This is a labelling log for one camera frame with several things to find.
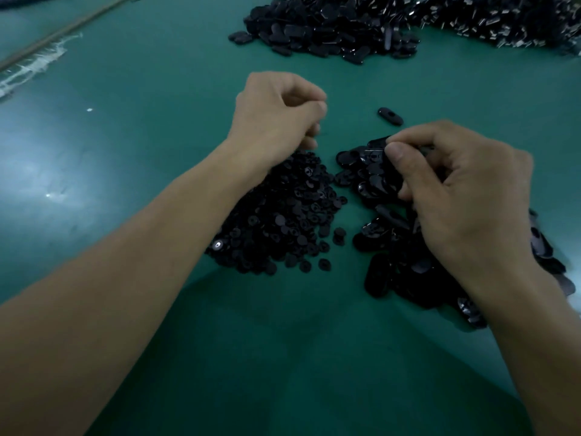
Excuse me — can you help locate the single black oval shell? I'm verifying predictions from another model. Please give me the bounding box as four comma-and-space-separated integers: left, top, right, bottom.
377, 107, 404, 127

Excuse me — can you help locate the person's right hand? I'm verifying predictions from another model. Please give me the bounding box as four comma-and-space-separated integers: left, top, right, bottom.
385, 120, 537, 299

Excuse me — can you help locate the pile of black oval shells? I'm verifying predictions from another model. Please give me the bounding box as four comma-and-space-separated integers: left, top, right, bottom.
335, 136, 577, 330

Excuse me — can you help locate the pile of small round black parts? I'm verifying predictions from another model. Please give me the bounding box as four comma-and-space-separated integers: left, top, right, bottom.
204, 150, 349, 276

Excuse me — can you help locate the large heap of black oval shells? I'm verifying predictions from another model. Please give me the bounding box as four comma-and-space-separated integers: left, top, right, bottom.
228, 0, 421, 65

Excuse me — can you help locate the long wooden stick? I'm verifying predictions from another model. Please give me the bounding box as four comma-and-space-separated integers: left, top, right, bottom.
0, 0, 137, 72

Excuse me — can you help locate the person's left hand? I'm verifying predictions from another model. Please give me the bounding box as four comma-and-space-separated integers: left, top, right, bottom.
225, 71, 328, 178

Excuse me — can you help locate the heap of black parts with metal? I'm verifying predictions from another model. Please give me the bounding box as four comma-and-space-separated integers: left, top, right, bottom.
409, 0, 581, 52

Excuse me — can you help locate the person's left forearm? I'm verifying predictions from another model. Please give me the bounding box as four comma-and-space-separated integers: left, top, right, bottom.
0, 140, 269, 436

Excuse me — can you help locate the person's right forearm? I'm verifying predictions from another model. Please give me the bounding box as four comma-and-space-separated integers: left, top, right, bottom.
463, 255, 581, 436

